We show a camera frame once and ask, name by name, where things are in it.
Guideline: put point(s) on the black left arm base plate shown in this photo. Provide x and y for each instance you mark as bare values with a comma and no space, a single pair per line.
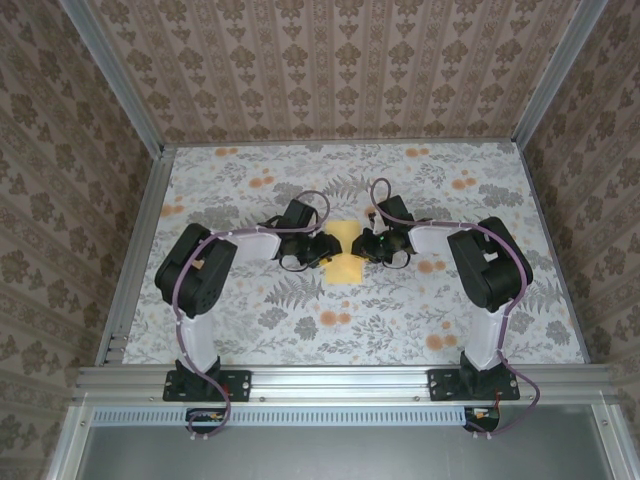
240,385

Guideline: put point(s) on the grey metal sheet panel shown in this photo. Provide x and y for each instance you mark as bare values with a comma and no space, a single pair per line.
340,455

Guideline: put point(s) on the aluminium frame rail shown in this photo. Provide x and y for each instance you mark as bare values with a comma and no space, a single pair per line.
70,450
154,200
616,450

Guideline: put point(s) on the aluminium frame post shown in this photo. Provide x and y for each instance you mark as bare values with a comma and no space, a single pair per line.
559,75
120,75

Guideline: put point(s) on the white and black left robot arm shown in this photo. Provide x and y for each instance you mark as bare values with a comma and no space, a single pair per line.
200,345

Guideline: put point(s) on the floral patterned table cover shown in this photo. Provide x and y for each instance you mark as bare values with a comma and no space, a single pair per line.
400,325

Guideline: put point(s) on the black connector box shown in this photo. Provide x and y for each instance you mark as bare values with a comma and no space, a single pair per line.
200,428
482,427

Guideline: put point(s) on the wide aluminium frame beam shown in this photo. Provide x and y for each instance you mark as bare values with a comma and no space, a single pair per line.
340,382

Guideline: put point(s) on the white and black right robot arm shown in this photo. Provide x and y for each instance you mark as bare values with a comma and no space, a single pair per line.
485,345

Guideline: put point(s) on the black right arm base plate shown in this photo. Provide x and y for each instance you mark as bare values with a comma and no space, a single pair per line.
442,385

